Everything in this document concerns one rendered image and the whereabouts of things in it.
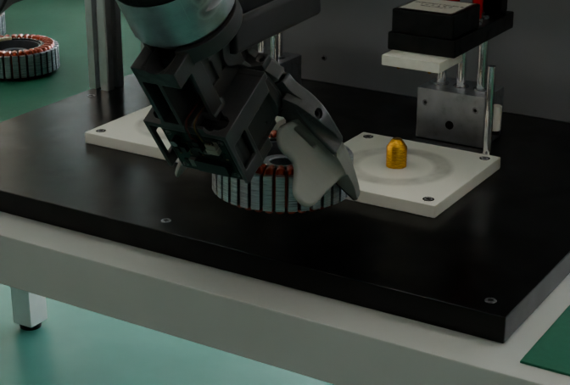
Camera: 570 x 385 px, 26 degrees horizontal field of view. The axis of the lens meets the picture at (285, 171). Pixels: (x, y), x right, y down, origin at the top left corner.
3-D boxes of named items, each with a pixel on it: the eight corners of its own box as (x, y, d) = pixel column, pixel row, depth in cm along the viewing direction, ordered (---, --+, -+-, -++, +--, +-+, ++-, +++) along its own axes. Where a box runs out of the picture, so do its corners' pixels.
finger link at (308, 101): (308, 164, 94) (226, 90, 90) (317, 146, 94) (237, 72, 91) (345, 153, 90) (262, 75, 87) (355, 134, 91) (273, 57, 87)
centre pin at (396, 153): (400, 170, 115) (401, 142, 114) (382, 166, 116) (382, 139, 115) (410, 164, 117) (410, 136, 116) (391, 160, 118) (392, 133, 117)
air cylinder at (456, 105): (482, 148, 124) (485, 97, 123) (415, 136, 128) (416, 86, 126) (501, 135, 129) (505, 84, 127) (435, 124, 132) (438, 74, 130)
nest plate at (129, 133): (205, 169, 119) (204, 157, 119) (84, 142, 126) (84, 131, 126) (286, 128, 131) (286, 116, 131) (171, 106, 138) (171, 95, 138)
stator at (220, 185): (306, 228, 92) (307, 181, 90) (184, 198, 97) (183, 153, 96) (377, 185, 101) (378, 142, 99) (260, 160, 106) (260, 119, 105)
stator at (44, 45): (78, 68, 161) (76, 40, 160) (11, 87, 152) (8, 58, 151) (20, 54, 167) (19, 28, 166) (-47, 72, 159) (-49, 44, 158)
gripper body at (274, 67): (169, 170, 91) (104, 59, 83) (222, 86, 96) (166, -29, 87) (255, 191, 88) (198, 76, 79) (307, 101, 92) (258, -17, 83)
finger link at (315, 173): (329, 245, 93) (243, 170, 90) (361, 185, 96) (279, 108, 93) (354, 240, 91) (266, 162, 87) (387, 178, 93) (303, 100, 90)
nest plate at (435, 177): (434, 219, 107) (434, 205, 107) (287, 186, 114) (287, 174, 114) (500, 168, 119) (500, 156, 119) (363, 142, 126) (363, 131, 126)
